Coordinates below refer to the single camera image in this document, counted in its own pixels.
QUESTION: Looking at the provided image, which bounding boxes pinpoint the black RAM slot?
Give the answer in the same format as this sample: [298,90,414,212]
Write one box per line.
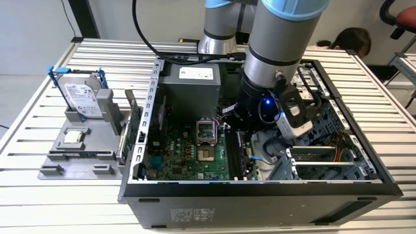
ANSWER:
[243,136,250,181]
[226,128,236,181]
[230,129,240,181]

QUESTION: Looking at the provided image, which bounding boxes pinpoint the grey power supply unit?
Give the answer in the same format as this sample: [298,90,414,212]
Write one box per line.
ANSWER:
[159,62,223,122]

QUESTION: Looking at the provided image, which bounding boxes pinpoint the metal socket cover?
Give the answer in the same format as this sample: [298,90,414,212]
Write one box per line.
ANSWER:
[196,118,218,144]

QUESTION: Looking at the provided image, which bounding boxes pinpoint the optical disc drive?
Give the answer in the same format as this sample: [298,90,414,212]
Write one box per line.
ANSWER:
[294,63,326,98]

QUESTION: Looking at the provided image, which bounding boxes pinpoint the CPU socket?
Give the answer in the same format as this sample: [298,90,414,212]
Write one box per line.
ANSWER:
[196,145,218,163]

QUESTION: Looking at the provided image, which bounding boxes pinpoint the green motherboard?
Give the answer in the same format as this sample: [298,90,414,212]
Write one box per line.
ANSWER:
[144,121,260,182]

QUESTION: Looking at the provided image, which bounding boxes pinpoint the grey metal disk bay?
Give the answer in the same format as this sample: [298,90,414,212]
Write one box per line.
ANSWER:
[271,145,370,181]

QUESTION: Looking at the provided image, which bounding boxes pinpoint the green graphics card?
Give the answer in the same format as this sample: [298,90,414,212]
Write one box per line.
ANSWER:
[118,89,144,164]

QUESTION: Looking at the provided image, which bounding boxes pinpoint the person with dark hair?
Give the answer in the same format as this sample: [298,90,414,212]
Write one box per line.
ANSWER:
[316,27,372,59]

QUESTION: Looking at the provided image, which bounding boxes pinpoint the black PC case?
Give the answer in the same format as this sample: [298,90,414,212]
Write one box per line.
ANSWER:
[118,50,404,230]

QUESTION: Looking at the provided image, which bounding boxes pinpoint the grey parts rack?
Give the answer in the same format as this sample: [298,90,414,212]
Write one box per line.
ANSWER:
[38,89,131,181]

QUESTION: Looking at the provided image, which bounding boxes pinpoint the hard disk in blue carrier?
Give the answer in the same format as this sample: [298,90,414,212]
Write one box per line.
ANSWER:
[47,65,110,121]

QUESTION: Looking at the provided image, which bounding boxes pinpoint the silver CPU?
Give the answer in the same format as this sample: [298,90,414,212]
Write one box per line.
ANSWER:
[63,131,84,143]

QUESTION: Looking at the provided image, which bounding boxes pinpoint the red office chair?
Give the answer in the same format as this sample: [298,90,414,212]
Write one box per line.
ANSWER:
[379,0,416,41]

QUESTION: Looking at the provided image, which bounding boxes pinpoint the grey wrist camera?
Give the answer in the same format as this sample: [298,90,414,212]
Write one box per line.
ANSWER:
[275,103,315,140]

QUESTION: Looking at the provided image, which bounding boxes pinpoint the black data cable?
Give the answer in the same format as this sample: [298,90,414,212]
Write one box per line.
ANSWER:
[262,135,294,166]

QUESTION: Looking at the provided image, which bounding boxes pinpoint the orange yellow power wires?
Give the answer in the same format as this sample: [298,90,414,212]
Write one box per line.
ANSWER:
[330,131,347,163]

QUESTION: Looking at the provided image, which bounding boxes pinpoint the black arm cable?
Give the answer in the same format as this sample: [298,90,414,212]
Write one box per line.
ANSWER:
[131,0,247,61]

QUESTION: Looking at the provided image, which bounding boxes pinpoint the black stand post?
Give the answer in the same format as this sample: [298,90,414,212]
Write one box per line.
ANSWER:
[67,0,102,39]

